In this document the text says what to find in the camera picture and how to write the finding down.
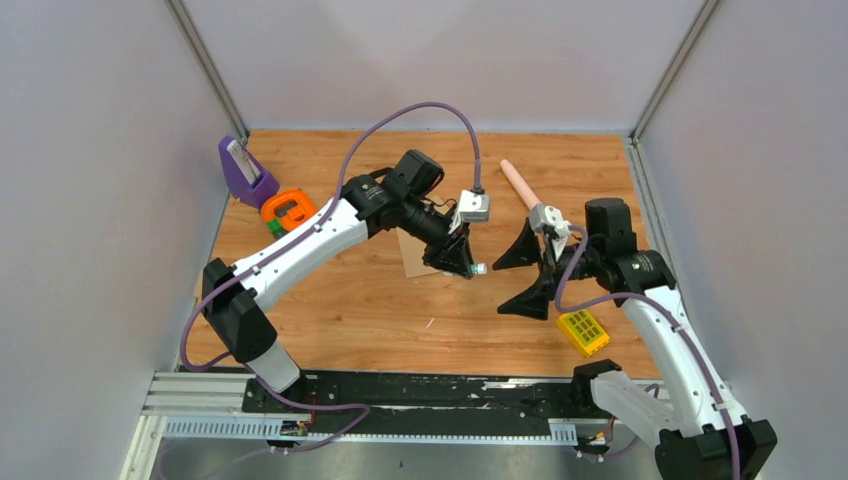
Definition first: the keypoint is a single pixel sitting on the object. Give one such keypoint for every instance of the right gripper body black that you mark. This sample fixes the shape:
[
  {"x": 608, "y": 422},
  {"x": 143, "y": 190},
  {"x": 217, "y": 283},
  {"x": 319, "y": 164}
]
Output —
[{"x": 557, "y": 268}]

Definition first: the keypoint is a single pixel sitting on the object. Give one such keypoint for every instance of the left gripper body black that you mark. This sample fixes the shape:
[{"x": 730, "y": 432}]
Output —
[{"x": 435, "y": 249}]

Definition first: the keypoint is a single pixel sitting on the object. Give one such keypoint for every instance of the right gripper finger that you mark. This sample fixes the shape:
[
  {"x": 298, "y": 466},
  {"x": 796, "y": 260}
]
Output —
[
  {"x": 533, "y": 302},
  {"x": 525, "y": 251}
]

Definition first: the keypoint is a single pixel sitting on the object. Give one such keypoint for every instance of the green white glue stick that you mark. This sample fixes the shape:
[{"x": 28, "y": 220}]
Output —
[{"x": 478, "y": 269}]

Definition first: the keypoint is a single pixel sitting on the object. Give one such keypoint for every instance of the brown paper envelope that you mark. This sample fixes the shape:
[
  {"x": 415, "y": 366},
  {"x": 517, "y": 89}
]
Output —
[{"x": 412, "y": 251}]

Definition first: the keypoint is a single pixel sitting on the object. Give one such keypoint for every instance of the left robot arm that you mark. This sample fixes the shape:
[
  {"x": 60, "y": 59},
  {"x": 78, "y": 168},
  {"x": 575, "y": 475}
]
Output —
[{"x": 237, "y": 297}]

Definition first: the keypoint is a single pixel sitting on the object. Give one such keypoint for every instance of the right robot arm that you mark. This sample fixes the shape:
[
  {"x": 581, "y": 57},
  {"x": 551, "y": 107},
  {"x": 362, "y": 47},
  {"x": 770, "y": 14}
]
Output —
[{"x": 701, "y": 431}]

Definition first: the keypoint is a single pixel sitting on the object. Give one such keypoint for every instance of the yellow toy block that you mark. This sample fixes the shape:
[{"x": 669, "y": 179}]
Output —
[{"x": 583, "y": 331}]

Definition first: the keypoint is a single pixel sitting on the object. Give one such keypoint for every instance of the pink cylindrical tube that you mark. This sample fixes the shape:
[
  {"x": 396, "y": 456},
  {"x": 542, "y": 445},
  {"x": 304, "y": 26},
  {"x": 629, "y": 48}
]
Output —
[{"x": 520, "y": 185}]

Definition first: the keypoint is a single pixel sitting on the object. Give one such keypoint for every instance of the purple holder stand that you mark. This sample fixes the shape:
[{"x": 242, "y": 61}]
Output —
[{"x": 247, "y": 180}]

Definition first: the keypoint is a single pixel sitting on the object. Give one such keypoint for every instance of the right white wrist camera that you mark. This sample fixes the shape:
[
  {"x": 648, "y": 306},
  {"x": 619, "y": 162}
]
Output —
[{"x": 550, "y": 223}]

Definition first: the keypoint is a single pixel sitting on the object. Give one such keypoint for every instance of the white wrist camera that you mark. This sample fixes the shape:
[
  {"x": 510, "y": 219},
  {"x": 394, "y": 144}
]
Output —
[
  {"x": 471, "y": 207},
  {"x": 550, "y": 223}
]

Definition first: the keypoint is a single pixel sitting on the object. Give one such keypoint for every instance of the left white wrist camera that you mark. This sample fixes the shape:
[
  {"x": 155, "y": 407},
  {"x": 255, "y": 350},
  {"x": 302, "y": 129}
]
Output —
[{"x": 471, "y": 207}]

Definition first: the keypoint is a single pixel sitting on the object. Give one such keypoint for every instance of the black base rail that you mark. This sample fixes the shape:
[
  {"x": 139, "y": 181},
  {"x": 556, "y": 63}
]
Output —
[{"x": 410, "y": 407}]

